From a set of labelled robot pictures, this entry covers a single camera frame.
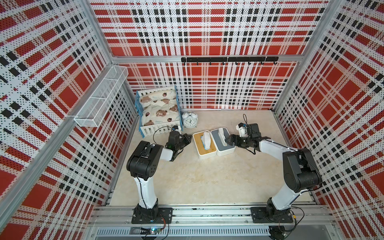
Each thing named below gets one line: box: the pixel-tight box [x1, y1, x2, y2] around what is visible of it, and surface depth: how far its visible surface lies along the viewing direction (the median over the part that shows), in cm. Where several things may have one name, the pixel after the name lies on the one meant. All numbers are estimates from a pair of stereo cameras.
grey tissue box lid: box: [211, 128, 235, 151], surface depth 98 cm
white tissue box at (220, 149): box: [210, 127, 236, 157], surface depth 96 cm
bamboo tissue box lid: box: [194, 132, 217, 155], surface depth 95 cm
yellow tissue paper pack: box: [218, 127, 228, 147], surface depth 97 cm
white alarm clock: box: [182, 111, 199, 129], surface depth 107 cm
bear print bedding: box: [139, 89, 180, 127], surface depth 110 cm
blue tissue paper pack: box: [200, 132, 211, 151], surface depth 93 cm
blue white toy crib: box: [135, 85, 184, 138], surface depth 110 cm
